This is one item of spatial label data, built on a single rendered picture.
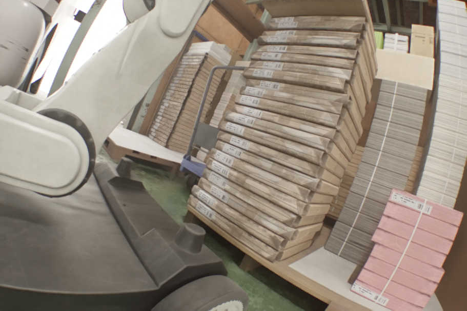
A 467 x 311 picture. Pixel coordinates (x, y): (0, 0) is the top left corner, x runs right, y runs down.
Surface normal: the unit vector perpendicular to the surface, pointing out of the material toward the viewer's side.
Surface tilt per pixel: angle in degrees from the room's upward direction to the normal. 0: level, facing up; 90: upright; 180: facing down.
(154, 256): 45
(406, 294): 90
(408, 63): 91
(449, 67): 90
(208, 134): 99
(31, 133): 90
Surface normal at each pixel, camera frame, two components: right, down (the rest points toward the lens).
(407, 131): -0.60, -0.29
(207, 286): 0.21, -0.97
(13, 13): 0.79, 0.14
